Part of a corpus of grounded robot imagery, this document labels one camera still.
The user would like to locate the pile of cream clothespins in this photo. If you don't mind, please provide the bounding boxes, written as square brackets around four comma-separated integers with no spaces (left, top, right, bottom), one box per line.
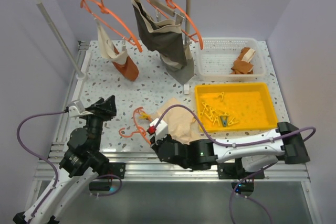
[200,92,239,128]

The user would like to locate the beige hanging underwear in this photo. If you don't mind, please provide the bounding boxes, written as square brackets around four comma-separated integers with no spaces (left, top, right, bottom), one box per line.
[96,20,129,65]

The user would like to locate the orange hanger with clothes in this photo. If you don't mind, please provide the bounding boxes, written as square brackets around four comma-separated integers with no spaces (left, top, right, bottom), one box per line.
[80,0,143,53]

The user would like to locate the yellow plastic tray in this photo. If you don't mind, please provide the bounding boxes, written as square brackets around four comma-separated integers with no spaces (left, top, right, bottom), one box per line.
[195,83,278,132]

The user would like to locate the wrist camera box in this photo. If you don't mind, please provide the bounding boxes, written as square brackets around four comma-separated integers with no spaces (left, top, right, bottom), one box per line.
[66,100,86,118]
[147,118,169,139]

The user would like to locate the brown and cream underwear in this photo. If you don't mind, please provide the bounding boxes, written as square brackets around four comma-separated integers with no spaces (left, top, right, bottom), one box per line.
[230,47,256,74]

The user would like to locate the teal clothespin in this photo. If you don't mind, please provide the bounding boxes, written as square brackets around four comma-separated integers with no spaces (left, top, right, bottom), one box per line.
[220,115,229,127]

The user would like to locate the wooden clip hanger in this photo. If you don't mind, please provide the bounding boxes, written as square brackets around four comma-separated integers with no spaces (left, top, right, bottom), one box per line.
[147,0,186,24]

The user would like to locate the white plastic basket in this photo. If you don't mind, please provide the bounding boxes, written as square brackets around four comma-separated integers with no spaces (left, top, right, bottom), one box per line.
[194,37,266,82]

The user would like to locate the aluminium rail frame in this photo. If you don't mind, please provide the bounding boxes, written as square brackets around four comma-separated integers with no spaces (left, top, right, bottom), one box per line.
[34,41,310,183]

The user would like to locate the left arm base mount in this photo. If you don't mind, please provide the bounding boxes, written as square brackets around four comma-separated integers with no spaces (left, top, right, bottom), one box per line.
[89,162,126,194]

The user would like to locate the orange hanging underwear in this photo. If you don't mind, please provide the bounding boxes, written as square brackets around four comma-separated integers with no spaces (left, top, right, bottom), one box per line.
[111,46,139,81]

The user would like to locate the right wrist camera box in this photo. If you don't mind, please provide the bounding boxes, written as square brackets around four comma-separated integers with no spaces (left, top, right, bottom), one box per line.
[147,118,169,139]

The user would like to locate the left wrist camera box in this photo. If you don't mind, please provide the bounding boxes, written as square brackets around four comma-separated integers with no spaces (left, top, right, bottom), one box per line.
[66,100,86,118]

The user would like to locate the grey hanging underwear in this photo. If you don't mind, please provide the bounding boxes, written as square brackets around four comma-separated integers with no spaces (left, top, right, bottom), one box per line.
[131,0,194,84]

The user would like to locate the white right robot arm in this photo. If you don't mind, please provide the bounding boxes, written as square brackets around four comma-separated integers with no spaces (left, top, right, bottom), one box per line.
[150,122,310,178]

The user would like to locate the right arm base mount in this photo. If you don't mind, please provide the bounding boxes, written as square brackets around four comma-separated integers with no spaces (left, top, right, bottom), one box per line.
[217,160,265,196]

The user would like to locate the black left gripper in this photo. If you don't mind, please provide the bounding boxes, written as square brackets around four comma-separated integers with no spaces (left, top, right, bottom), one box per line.
[80,94,117,150]

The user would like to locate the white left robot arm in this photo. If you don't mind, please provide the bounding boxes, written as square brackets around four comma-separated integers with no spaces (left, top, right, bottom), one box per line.
[13,95,117,223]

